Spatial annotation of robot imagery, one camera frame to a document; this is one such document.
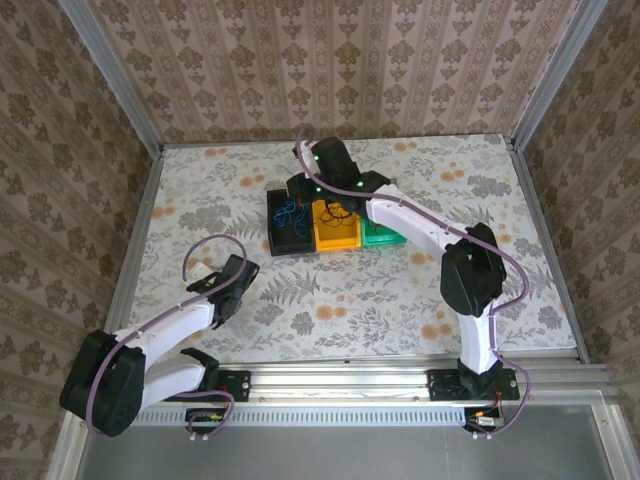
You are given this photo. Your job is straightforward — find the blue thin cable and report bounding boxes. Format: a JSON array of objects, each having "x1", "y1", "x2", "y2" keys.
[{"x1": 272, "y1": 198, "x2": 310, "y2": 239}]

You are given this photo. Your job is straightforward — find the black thin cable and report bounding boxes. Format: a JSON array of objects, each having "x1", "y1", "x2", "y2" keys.
[{"x1": 319, "y1": 199, "x2": 359, "y2": 227}]

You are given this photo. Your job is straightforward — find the black plastic bin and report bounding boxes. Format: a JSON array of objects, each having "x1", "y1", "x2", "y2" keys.
[{"x1": 266, "y1": 188, "x2": 317, "y2": 257}]

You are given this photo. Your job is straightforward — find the yellow plastic bin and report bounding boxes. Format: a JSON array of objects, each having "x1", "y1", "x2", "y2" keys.
[{"x1": 310, "y1": 198, "x2": 364, "y2": 253}]

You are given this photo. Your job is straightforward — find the green plastic bin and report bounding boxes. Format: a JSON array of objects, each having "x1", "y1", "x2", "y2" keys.
[{"x1": 359, "y1": 214, "x2": 409, "y2": 249}]

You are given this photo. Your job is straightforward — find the small black connector board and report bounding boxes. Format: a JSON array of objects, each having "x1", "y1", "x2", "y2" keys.
[
  {"x1": 185, "y1": 407, "x2": 232, "y2": 435},
  {"x1": 462, "y1": 405, "x2": 506, "y2": 432}
]

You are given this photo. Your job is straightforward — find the grey metal panel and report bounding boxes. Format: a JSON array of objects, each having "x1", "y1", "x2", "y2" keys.
[{"x1": 47, "y1": 404, "x2": 636, "y2": 480}]

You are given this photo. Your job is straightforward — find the aluminium table side rail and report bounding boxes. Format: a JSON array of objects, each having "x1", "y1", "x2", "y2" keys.
[
  {"x1": 504, "y1": 137, "x2": 592, "y2": 364},
  {"x1": 102, "y1": 147, "x2": 165, "y2": 334}
]

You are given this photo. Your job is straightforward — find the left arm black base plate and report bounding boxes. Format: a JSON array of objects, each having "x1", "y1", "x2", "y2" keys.
[{"x1": 162, "y1": 369, "x2": 252, "y2": 403}]

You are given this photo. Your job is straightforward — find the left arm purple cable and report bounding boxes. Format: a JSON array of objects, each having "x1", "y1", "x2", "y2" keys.
[{"x1": 88, "y1": 234, "x2": 250, "y2": 441}]

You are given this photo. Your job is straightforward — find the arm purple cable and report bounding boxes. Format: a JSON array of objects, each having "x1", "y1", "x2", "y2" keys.
[
  {"x1": 88, "y1": 234, "x2": 250, "y2": 441},
  {"x1": 295, "y1": 123, "x2": 532, "y2": 441}
]

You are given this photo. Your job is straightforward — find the aluminium mounting rail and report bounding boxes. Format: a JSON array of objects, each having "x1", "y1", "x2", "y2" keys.
[{"x1": 69, "y1": 363, "x2": 619, "y2": 405}]

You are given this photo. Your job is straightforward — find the grey slotted cable duct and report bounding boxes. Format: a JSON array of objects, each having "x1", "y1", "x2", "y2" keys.
[{"x1": 132, "y1": 405, "x2": 469, "y2": 427}]

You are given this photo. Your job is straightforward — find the aluminium frame post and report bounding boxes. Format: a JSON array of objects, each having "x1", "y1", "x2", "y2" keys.
[
  {"x1": 57, "y1": 0, "x2": 166, "y2": 154},
  {"x1": 509, "y1": 0, "x2": 609, "y2": 151}
]

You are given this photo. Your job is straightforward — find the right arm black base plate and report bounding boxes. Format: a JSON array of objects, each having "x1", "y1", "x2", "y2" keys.
[{"x1": 427, "y1": 367, "x2": 521, "y2": 402}]

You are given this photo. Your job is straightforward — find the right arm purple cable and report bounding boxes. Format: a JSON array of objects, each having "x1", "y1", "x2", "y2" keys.
[{"x1": 295, "y1": 123, "x2": 532, "y2": 441}]

